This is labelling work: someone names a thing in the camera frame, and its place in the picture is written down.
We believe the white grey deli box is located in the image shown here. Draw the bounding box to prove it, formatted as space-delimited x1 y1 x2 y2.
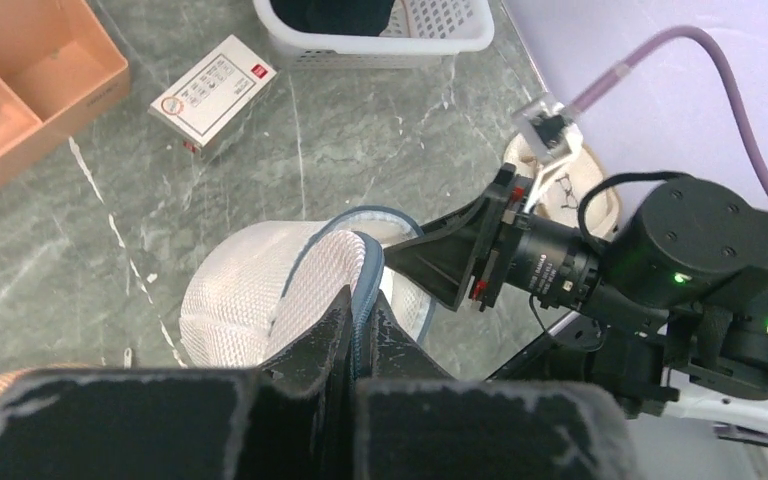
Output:
148 35 278 160

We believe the black garment in basket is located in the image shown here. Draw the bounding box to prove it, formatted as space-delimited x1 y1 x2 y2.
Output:
270 0 395 36

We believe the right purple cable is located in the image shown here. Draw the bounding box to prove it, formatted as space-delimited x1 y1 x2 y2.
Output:
569 25 768 252

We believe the orange plastic file organizer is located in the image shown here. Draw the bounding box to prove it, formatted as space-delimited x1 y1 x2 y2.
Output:
0 0 131 188

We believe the white mesh laundry bag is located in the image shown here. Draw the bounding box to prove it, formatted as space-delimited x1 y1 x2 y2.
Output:
179 206 435 368

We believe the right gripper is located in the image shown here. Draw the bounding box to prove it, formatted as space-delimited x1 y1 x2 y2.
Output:
384 163 598 311

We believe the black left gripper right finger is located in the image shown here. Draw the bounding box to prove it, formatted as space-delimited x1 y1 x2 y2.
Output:
354 295 643 479

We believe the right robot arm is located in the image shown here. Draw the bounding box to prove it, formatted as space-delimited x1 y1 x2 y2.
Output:
384 164 768 447

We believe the white plastic basket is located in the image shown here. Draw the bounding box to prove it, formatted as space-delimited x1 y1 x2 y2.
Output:
253 1 495 70

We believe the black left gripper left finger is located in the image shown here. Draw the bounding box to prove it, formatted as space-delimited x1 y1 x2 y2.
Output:
0 288 353 479

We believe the beige bra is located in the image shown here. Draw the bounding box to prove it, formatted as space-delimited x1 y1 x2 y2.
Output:
503 134 622 240

